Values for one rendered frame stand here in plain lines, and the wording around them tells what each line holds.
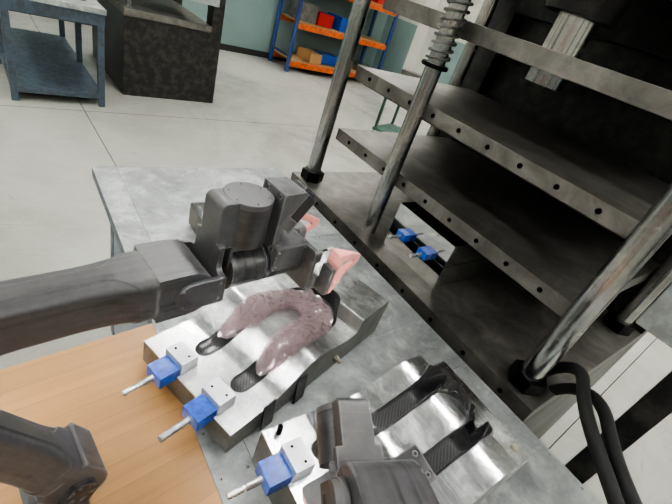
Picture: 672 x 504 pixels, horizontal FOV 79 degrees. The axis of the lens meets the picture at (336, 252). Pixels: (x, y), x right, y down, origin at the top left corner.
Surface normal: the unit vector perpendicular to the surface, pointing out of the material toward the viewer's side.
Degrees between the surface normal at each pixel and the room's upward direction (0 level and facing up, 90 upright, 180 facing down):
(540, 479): 0
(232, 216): 90
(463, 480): 28
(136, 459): 0
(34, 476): 84
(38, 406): 0
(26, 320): 87
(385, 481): 13
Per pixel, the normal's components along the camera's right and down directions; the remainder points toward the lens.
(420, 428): -0.12, -0.65
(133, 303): 0.47, 0.55
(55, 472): 0.65, 0.40
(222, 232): 0.67, 0.56
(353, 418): 0.33, -0.60
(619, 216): -0.79, 0.11
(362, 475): 0.24, -0.91
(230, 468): 0.29, -0.80
